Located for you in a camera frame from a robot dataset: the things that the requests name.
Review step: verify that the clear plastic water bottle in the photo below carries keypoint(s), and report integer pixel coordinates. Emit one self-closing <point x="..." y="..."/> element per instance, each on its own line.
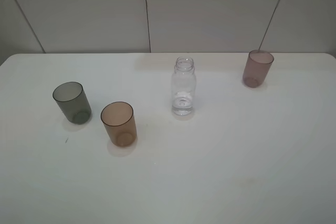
<point x="183" y="86"/>

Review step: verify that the brown translucent plastic cup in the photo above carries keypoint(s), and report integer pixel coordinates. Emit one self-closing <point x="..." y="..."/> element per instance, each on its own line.
<point x="119" y="122"/>

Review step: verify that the pink translucent plastic cup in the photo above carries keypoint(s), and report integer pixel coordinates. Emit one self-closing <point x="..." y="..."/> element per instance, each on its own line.
<point x="257" y="67"/>

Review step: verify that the grey translucent plastic cup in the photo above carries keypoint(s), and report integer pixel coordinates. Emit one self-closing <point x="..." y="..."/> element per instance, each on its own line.
<point x="73" y="102"/>

